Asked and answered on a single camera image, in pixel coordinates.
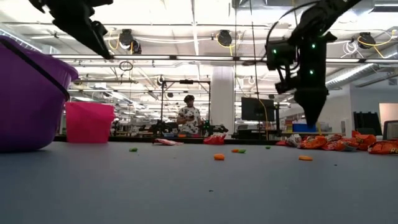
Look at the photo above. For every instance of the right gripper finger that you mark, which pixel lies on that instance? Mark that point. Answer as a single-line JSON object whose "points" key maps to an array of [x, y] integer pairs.
{"points": [[311, 105]]}

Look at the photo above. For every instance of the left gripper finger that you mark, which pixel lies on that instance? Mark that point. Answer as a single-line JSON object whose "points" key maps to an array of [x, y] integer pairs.
{"points": [[94, 42], [102, 28]]}

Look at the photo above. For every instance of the silver candy wrapper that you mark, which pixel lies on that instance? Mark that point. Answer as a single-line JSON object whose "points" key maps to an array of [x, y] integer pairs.
{"points": [[293, 140]]}

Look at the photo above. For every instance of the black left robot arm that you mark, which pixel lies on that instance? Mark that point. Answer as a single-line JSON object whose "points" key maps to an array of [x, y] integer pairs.
{"points": [[38, 4]]}

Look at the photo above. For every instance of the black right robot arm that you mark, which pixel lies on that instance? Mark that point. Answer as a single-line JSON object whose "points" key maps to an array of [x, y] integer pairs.
{"points": [[326, 12]]}

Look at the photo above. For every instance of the red Skittles candy pack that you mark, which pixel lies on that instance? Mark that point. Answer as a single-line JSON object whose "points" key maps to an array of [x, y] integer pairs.
{"points": [[214, 139], [281, 143], [168, 142]]}

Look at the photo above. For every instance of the blue storage bin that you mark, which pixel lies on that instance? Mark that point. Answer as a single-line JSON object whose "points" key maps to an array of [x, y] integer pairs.
{"points": [[298, 127]]}

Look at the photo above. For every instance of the black monitor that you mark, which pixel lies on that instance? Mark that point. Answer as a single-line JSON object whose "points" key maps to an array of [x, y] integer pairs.
{"points": [[258, 109]]}

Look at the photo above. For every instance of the black panel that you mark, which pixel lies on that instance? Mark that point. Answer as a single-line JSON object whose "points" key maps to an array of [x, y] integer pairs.
{"points": [[367, 124]]}

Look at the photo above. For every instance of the pink plastic bucket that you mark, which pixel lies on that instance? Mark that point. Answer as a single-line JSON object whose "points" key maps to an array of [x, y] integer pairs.
{"points": [[90, 124]]}

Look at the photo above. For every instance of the dark office chair back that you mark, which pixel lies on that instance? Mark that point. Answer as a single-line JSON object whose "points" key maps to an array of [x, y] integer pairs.
{"points": [[391, 130]]}

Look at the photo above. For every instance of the white building column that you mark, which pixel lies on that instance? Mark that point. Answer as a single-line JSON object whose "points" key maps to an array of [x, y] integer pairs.
{"points": [[222, 93]]}

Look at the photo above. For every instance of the long ceiling light bar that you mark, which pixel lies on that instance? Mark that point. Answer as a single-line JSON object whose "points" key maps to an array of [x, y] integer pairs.
{"points": [[186, 58]]}

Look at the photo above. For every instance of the purple plastic bucket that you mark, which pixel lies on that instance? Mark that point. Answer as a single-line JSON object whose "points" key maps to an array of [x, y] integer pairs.
{"points": [[28, 109]]}

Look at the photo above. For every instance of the person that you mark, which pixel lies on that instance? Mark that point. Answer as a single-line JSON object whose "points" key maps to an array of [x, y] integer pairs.
{"points": [[189, 118]]}

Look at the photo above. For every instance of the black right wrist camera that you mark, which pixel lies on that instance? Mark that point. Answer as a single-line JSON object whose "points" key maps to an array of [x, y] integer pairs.
{"points": [[280, 54]]}

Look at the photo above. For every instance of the black metal frame rig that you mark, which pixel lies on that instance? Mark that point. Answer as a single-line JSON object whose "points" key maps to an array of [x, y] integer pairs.
{"points": [[186, 81]]}

